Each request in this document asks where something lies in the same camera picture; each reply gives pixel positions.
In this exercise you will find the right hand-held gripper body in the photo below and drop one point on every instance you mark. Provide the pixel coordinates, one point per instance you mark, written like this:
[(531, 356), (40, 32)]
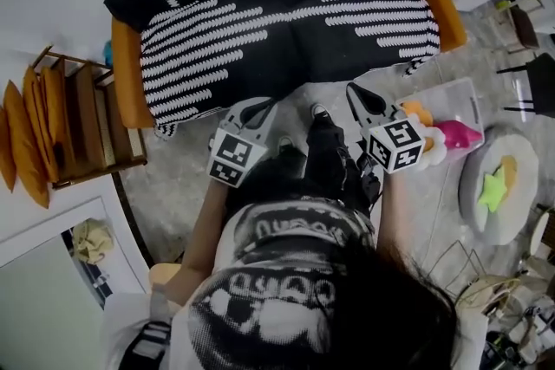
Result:
[(396, 145)]

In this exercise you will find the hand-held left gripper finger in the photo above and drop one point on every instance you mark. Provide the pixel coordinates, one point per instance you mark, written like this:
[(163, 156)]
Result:
[(263, 125), (240, 110)]

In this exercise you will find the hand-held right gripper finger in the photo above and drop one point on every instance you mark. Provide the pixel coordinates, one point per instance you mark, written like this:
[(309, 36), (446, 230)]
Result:
[(357, 108), (390, 110)]

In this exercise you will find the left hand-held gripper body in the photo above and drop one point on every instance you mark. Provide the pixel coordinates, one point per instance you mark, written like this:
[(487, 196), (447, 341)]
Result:
[(236, 156)]

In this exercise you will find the orange flower pillow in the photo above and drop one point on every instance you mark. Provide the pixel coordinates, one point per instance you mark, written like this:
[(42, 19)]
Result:
[(418, 110)]

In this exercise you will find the white fried egg pillow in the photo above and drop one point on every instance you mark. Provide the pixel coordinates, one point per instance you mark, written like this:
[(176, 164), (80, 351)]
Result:
[(435, 147)]

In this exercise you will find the pink star pillow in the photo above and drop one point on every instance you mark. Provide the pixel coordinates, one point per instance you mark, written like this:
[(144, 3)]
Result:
[(459, 136)]

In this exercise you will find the clear plastic storage bin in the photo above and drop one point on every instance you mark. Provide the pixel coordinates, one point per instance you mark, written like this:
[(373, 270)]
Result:
[(455, 99)]

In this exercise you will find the person's left forearm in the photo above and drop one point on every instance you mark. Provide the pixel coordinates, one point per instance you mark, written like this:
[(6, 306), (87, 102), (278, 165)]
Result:
[(204, 238)]

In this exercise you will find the person's right forearm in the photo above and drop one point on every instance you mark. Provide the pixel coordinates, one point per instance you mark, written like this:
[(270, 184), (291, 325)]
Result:
[(394, 212)]

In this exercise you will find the person's left shoe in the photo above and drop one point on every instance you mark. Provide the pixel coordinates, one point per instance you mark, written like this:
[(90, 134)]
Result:
[(286, 140)]

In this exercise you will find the person's shoe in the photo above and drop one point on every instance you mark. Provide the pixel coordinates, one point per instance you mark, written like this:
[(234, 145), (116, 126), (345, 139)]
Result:
[(286, 140), (319, 110)]

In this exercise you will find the person's right shoe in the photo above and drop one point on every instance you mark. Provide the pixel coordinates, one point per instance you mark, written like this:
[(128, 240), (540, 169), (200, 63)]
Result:
[(319, 110)]

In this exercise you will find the person's black trousers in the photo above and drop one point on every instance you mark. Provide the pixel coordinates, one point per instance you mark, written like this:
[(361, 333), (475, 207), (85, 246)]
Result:
[(325, 160)]

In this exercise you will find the green star plush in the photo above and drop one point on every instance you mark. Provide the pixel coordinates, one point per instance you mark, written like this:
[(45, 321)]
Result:
[(493, 190)]

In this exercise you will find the black white striped sofa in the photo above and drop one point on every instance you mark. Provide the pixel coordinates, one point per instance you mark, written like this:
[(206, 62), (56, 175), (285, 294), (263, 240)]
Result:
[(128, 78)]

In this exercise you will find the round fried egg rug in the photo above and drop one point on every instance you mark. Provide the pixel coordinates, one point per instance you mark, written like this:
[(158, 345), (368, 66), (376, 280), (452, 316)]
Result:
[(520, 169)]

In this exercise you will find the light wooden chair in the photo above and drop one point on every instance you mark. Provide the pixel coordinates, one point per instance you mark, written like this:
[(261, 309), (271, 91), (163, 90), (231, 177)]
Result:
[(165, 275)]

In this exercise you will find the wooden shelf rack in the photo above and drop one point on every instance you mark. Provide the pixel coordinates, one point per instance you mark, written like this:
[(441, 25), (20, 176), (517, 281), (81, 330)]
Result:
[(95, 130)]

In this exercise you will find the black chair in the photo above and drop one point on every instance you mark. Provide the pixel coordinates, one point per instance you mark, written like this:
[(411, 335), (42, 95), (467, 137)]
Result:
[(542, 86)]

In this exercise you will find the person's printed t-shirt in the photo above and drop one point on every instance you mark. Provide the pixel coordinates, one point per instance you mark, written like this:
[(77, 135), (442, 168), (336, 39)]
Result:
[(269, 307)]

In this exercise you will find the brown chair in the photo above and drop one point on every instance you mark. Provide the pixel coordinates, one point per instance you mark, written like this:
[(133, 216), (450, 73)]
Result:
[(522, 28)]

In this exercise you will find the beige crumpled cloth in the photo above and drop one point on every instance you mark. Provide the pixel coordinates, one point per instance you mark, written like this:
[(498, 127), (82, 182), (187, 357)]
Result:
[(92, 240)]

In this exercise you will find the brass lamp shade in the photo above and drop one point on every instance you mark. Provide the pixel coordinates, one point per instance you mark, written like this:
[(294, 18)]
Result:
[(490, 292)]

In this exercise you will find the white curved table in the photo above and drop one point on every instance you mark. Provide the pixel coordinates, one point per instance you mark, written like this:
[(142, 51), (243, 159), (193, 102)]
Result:
[(39, 212)]

